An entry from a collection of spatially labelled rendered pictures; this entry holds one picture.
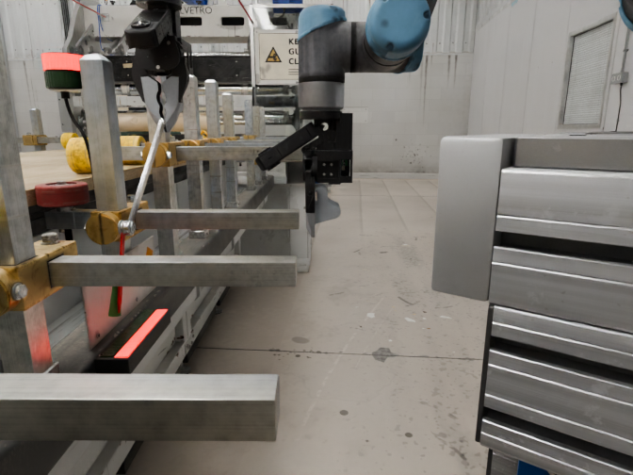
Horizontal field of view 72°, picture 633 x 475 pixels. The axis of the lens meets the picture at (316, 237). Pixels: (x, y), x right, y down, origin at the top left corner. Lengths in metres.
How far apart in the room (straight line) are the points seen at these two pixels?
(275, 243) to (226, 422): 2.97
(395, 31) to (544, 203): 0.38
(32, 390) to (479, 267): 0.28
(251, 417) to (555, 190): 0.21
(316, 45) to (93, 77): 0.34
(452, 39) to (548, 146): 9.42
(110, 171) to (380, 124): 8.68
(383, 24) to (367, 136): 8.74
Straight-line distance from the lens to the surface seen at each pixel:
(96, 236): 0.77
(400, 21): 0.59
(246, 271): 0.52
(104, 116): 0.77
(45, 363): 0.63
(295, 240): 3.10
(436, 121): 9.45
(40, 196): 0.86
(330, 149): 0.74
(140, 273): 0.55
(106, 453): 1.41
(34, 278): 0.58
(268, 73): 3.01
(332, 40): 0.73
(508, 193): 0.25
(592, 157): 0.25
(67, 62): 0.79
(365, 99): 9.32
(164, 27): 0.78
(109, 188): 0.78
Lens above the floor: 1.00
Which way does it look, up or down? 14 degrees down
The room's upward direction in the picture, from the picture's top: straight up
